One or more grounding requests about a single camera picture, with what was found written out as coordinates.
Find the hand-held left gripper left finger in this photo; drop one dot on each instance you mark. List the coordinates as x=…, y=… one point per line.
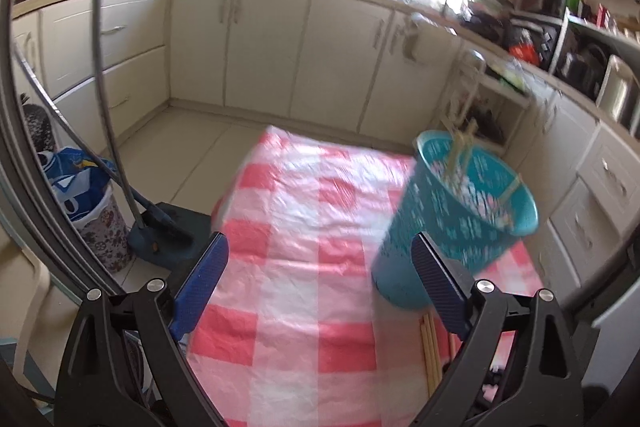
x=202, y=277

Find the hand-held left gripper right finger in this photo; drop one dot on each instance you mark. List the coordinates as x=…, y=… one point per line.
x=440, y=292

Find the teal perforated plastic basket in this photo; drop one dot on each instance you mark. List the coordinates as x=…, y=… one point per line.
x=430, y=217

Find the pale wooden chopstick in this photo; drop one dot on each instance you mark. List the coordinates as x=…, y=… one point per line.
x=507, y=195
x=448, y=157
x=465, y=147

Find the red white checked plastic tablecloth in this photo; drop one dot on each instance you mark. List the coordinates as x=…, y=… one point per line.
x=300, y=257

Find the blue printed bag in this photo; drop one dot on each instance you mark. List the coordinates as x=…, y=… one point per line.
x=75, y=179

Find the thin dark pole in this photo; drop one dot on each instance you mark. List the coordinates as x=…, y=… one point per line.
x=75, y=132

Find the dark brush head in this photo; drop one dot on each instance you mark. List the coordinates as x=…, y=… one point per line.
x=37, y=129

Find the small white step shelf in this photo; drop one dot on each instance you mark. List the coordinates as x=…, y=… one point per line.
x=475, y=72

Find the plastic bag of greens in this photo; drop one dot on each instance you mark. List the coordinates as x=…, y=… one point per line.
x=510, y=74

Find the cream kitchen base cabinets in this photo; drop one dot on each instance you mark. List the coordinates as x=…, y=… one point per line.
x=270, y=42

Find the red kettle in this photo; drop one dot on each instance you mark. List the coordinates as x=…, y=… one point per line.
x=526, y=51

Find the white hanging cloth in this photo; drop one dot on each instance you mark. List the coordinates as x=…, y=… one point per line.
x=412, y=37

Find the black kettle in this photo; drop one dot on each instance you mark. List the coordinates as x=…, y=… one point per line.
x=585, y=69

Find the white electric kettle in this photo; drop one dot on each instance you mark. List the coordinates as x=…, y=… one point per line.
x=617, y=89

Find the black countertop oven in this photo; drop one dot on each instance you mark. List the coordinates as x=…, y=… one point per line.
x=535, y=34

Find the stack of pots and bowls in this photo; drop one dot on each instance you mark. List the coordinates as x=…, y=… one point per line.
x=487, y=14

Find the white countertop shelf rack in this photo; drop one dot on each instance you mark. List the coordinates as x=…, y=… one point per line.
x=567, y=19

